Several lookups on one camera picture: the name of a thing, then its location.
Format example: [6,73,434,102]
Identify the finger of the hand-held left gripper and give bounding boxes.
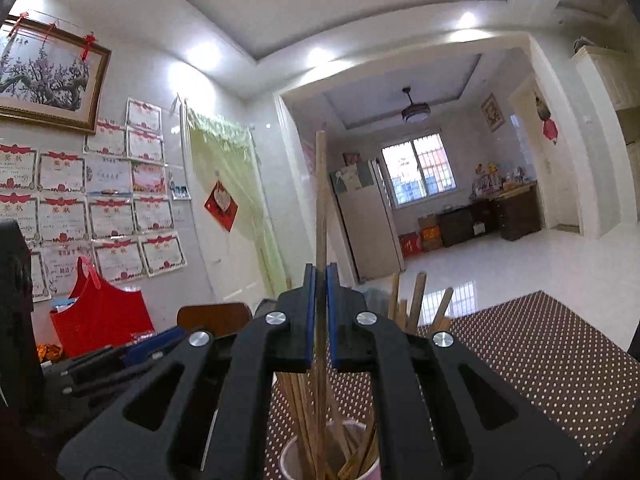
[62,327,188,398]

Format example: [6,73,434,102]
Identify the pink cup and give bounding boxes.
[279,420,382,480]

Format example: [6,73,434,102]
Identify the barred window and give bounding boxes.
[381,132,457,208]

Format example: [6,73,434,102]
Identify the framed wall picture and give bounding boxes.
[481,92,505,133]

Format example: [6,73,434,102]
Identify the red gift bag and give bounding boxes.
[49,256,155,358]

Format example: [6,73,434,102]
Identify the red cardboard box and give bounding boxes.
[398,232,423,259]

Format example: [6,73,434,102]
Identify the group of award certificates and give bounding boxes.
[0,97,188,303]

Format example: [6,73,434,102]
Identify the gold-framed blossom picture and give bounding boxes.
[0,12,113,136]

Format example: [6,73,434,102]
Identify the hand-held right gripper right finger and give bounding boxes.
[325,262,586,480]

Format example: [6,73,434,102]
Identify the dark jacket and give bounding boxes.
[625,320,640,361]

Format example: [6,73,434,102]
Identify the bunch of wooden chopsticks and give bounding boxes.
[274,271,455,480]

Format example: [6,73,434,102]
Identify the assorted colourful clutter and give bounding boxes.
[470,160,531,196]

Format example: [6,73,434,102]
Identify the orange cardboard box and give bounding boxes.
[419,215,443,252]

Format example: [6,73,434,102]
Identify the red diamond paper decoration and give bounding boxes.
[203,180,239,233]

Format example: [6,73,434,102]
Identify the ceiling fan lamp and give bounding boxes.
[401,86,432,123]

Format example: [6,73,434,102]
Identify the pale green curtain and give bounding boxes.
[186,107,288,296]

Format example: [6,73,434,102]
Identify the dark wooden desk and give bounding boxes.
[437,185,543,248]

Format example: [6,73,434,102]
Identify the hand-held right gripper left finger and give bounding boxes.
[57,262,318,480]

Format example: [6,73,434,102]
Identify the white door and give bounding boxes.
[510,75,581,233]

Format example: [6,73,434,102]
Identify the brown wooden chair back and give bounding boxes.
[177,302,253,336]

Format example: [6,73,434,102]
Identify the white wall cabinets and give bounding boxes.
[570,42,640,241]

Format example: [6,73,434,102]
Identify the single wooden chopstick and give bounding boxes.
[312,130,332,480]

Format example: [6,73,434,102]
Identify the red hanging tassel decoration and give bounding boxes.
[532,95,560,147]

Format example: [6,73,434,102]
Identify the beige refrigerator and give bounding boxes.
[329,157,405,283]

